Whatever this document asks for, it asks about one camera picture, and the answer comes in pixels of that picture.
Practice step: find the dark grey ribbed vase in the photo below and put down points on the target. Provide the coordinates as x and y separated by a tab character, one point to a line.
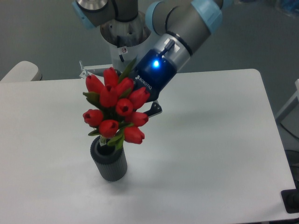
111	162

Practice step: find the beige chair armrest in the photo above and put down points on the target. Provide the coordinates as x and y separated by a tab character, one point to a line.
24	71

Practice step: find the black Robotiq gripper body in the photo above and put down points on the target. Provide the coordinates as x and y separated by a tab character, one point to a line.
153	72

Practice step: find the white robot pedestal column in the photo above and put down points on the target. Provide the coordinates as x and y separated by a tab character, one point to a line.
127	40

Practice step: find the black box at table corner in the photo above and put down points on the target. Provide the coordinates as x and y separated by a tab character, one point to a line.
291	200

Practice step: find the blue object top right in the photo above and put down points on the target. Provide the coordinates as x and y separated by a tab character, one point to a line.
288	7

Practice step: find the red tulip bouquet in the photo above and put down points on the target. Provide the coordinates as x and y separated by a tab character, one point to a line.
116	118

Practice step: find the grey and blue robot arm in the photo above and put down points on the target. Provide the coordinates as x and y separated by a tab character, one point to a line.
159	42

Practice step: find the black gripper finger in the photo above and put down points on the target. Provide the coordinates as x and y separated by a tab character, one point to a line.
154	110

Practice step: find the white furniture frame at right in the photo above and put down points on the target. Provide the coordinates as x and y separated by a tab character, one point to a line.
291	103

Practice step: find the white pedestal base bracket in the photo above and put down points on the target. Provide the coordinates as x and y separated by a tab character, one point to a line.
95	69

